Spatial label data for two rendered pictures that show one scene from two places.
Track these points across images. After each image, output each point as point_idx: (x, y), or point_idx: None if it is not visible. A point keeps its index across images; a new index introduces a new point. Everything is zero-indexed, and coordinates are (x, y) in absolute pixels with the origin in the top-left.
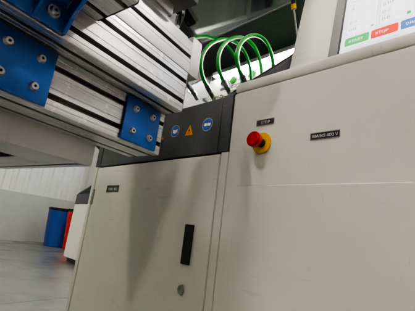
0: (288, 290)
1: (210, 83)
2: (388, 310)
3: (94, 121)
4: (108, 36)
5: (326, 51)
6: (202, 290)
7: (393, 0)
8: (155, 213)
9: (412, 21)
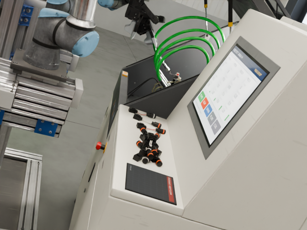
0: (81, 216)
1: None
2: None
3: (22, 127)
4: (19, 103)
5: (198, 91)
6: (84, 196)
7: (224, 80)
8: None
9: (207, 109)
